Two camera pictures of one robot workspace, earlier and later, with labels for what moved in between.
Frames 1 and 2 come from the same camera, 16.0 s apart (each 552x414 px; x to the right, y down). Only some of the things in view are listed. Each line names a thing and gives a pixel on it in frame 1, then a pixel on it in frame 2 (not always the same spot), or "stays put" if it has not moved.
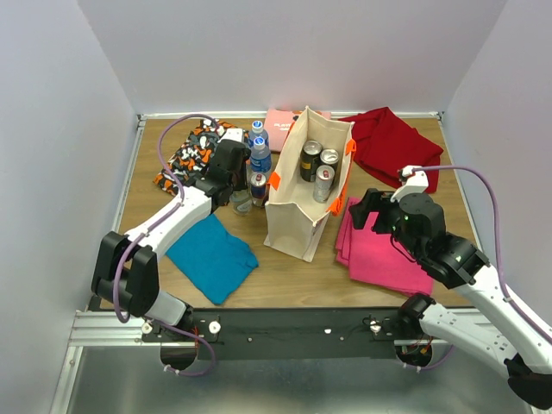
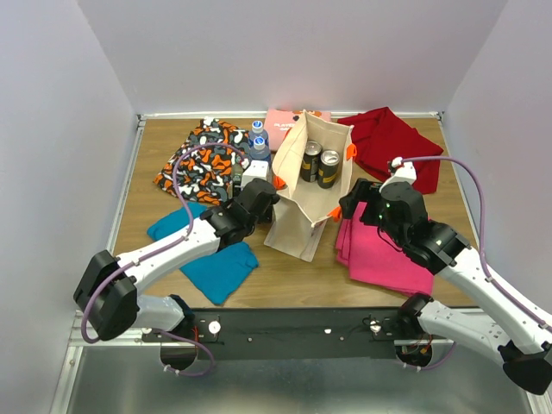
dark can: x=310 y=159 stays put
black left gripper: x=243 y=174 → x=267 y=217
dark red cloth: x=385 y=145 stays put
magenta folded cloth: x=373 y=257 stays put
